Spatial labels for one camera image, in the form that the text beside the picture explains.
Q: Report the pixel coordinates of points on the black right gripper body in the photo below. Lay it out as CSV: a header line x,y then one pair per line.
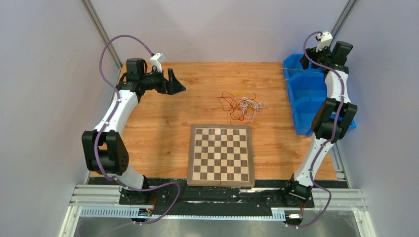
x,y
321,57

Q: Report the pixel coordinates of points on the aluminium frame rail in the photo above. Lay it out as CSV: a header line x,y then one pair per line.
x,y
100,201

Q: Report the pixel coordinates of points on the wooden chessboard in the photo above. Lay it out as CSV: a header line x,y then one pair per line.
x,y
221,156

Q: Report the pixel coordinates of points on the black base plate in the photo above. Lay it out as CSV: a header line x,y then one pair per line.
x,y
203,201

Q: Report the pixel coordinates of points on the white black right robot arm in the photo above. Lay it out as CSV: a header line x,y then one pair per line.
x,y
330,123

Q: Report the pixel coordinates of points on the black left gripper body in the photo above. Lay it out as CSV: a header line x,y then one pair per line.
x,y
161,83

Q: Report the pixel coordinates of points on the blue compartment bin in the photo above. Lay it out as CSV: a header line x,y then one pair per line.
x,y
307,90

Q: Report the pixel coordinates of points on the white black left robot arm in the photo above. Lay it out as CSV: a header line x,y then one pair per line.
x,y
104,149

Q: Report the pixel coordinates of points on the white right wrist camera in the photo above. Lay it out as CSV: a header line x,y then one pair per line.
x,y
324,40

